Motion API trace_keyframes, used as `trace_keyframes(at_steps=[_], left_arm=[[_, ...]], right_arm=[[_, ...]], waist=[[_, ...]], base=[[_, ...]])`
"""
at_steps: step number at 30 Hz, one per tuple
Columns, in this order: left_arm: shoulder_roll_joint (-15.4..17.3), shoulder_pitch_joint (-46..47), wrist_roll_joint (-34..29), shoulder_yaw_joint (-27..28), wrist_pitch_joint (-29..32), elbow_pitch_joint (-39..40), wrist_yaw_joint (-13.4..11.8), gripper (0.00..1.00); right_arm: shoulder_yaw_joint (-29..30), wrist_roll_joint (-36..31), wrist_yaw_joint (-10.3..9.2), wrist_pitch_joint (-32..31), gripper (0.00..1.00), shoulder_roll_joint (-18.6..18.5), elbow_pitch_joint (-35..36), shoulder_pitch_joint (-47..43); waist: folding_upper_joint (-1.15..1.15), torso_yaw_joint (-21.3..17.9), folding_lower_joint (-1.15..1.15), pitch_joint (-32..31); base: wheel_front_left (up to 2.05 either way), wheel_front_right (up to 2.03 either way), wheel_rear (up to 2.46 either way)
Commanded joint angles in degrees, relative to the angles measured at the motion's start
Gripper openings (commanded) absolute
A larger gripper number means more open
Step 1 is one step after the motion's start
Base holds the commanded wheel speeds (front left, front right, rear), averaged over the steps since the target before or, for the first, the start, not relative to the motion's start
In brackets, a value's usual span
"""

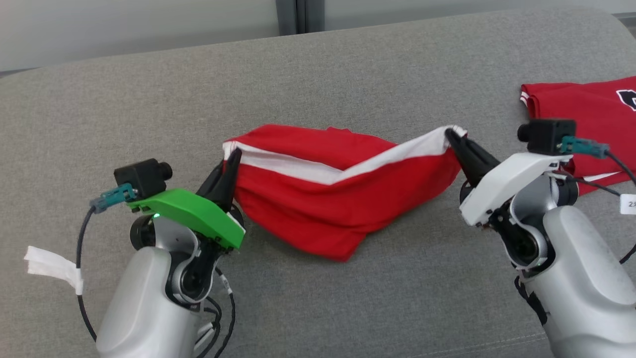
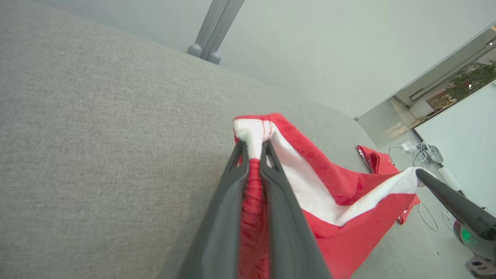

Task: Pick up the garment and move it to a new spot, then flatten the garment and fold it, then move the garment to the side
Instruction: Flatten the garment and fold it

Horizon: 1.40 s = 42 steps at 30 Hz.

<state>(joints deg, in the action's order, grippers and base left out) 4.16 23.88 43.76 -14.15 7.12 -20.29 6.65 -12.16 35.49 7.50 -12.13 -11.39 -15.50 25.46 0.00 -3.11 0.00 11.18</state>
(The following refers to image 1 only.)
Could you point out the grey upright partition post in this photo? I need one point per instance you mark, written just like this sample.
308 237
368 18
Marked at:
298 15

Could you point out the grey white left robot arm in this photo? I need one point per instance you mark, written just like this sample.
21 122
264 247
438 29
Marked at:
144 308

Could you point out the red elastic waist shorts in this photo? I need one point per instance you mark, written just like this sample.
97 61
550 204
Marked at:
323 214

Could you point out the red and white shorts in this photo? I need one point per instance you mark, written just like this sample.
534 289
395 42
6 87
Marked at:
586 104

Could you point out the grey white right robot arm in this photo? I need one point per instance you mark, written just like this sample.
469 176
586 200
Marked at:
581 278

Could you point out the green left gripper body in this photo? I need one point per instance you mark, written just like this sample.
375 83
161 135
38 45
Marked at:
198 214

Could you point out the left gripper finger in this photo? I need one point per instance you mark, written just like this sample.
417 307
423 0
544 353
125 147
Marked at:
231 179
211 184

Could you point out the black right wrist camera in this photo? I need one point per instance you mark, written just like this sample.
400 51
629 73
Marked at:
546 136

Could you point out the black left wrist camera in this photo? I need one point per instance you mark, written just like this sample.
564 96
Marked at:
141 176

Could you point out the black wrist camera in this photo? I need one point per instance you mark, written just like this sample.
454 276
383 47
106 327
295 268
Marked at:
141 176
546 136

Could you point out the small white paper label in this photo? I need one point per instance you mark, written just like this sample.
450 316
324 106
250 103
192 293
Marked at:
628 204

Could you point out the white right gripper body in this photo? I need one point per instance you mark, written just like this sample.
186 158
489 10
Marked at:
507 184

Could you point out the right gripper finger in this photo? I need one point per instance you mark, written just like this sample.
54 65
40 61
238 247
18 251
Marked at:
467 166
479 156

